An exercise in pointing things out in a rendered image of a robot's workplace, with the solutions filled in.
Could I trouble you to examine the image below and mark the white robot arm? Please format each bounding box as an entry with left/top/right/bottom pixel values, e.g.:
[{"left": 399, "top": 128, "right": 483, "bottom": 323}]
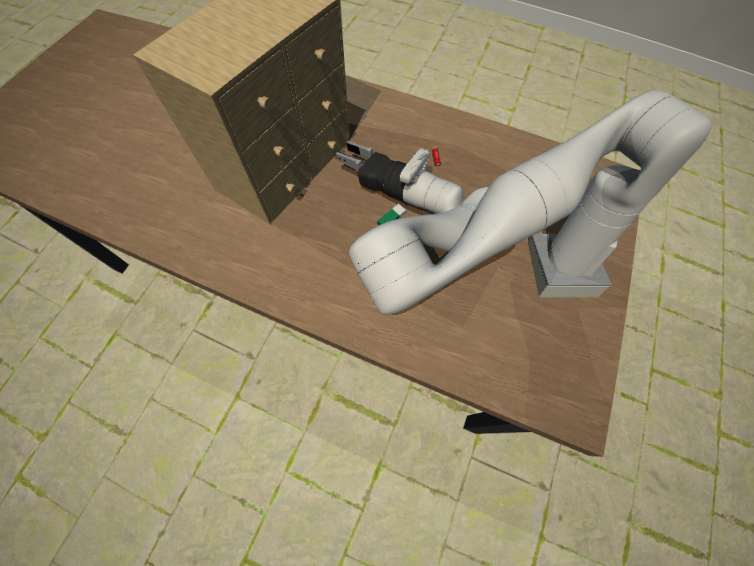
[{"left": 349, "top": 90, "right": 712, "bottom": 315}]

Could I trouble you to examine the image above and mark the small wooden chest of drawers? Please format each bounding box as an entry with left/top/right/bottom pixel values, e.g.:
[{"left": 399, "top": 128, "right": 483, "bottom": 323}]
[{"left": 133, "top": 0, "right": 350, "bottom": 224}]

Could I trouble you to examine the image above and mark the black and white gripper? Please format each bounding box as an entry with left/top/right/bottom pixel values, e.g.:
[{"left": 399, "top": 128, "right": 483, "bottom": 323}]
[{"left": 336, "top": 141, "right": 437, "bottom": 209}]

